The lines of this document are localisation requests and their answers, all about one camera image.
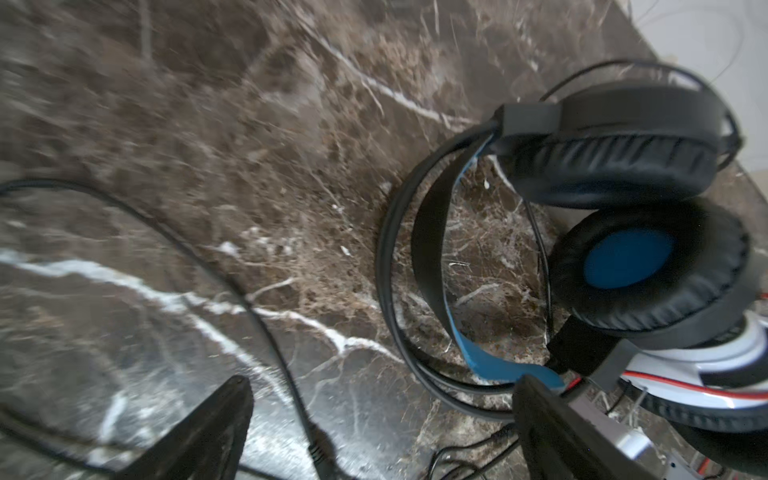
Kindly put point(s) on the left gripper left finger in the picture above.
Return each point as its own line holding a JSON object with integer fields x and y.
{"x": 206, "y": 444}

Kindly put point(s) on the white red headphones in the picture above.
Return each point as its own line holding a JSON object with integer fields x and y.
{"x": 713, "y": 394}

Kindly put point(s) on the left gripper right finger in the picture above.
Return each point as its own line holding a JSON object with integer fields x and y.
{"x": 557, "y": 443}

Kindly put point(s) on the black blue headphones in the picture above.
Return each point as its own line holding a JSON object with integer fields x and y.
{"x": 653, "y": 262}

